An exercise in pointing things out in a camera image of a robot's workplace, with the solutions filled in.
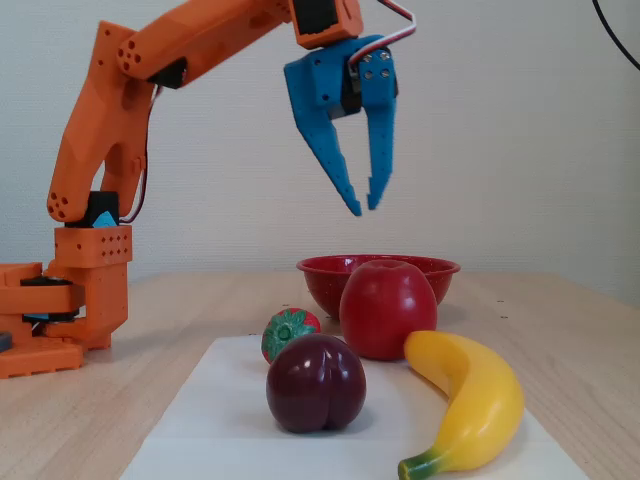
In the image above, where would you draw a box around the black hanging cable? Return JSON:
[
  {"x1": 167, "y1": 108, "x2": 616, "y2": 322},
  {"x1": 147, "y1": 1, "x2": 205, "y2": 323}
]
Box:
[{"x1": 591, "y1": 0, "x2": 640, "y2": 72}]

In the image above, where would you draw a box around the white paper sheet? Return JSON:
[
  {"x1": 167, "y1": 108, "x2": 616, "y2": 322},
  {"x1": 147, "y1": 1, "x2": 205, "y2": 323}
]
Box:
[{"x1": 118, "y1": 334, "x2": 591, "y2": 480}]

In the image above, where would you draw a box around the red toy strawberry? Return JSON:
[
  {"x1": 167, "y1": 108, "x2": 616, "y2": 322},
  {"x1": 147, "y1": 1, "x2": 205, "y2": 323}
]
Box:
[{"x1": 260, "y1": 307, "x2": 322, "y2": 365}]

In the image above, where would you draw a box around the blue gripper with motor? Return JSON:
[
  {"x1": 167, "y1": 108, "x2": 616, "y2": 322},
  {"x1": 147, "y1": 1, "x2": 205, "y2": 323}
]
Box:
[{"x1": 283, "y1": 34, "x2": 400, "y2": 217}]

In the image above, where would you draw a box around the yellow toy banana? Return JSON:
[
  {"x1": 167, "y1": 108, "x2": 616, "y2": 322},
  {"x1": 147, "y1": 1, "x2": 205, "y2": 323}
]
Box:
[{"x1": 397, "y1": 329, "x2": 526, "y2": 480}]

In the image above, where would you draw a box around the white red servo wire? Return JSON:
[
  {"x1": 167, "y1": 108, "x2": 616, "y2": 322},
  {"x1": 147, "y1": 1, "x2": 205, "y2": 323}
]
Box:
[{"x1": 348, "y1": 0, "x2": 418, "y2": 67}]

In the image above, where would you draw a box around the orange robot base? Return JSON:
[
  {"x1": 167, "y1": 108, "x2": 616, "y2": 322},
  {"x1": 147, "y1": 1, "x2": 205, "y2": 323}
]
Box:
[{"x1": 0, "y1": 261, "x2": 87, "y2": 380}]

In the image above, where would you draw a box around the red speckled bowl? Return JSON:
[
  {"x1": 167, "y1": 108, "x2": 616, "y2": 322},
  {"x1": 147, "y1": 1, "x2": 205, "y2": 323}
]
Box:
[{"x1": 295, "y1": 254, "x2": 462, "y2": 321}]

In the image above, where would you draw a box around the dark purple toy plum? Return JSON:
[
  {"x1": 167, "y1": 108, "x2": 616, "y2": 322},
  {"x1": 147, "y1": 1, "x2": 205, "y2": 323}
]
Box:
[{"x1": 265, "y1": 333, "x2": 368, "y2": 434}]

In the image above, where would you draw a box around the red toy apple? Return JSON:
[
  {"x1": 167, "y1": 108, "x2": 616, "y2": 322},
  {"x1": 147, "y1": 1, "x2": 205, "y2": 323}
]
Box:
[{"x1": 338, "y1": 259, "x2": 439, "y2": 362}]

